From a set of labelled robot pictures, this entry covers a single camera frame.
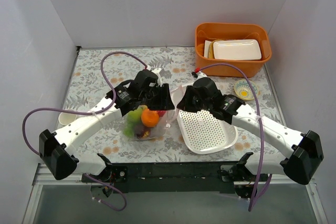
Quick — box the red strawberry fruit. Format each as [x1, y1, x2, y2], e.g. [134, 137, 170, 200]
[157, 111, 167, 117]

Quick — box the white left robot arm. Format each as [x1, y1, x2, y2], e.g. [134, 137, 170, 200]
[39, 68, 175, 182]

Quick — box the small patterned bowl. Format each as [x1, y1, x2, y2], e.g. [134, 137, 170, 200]
[234, 79, 255, 101]

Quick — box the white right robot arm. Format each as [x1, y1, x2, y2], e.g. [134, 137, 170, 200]
[172, 77, 324, 185]

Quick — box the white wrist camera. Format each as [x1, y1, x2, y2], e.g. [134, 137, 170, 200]
[192, 68, 207, 80]
[147, 66, 163, 86]

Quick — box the clear zip top bag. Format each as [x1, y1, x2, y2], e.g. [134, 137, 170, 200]
[120, 81, 180, 141]

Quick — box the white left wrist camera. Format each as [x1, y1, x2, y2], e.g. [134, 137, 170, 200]
[147, 66, 163, 86]

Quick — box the dark red apple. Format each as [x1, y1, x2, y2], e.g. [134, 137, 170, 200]
[134, 125, 151, 139]

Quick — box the white rectangular plate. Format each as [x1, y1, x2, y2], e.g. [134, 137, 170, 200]
[213, 39, 262, 60]

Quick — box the white perforated plastic basket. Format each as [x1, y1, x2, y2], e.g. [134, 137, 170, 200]
[177, 110, 238, 155]

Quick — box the orange plastic tub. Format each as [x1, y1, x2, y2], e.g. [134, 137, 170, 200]
[195, 23, 272, 78]

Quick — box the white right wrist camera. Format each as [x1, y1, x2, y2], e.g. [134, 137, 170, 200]
[192, 68, 207, 80]

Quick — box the white cup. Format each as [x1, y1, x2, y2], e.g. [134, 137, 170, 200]
[58, 112, 77, 126]

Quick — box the yellow plate in tub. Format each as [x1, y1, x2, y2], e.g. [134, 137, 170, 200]
[204, 40, 214, 59]

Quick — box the green pear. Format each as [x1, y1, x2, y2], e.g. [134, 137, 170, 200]
[123, 105, 147, 138]

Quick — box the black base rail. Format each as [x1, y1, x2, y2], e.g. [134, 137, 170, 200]
[81, 158, 256, 198]

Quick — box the orange fruit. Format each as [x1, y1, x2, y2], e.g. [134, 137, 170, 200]
[141, 109, 160, 127]

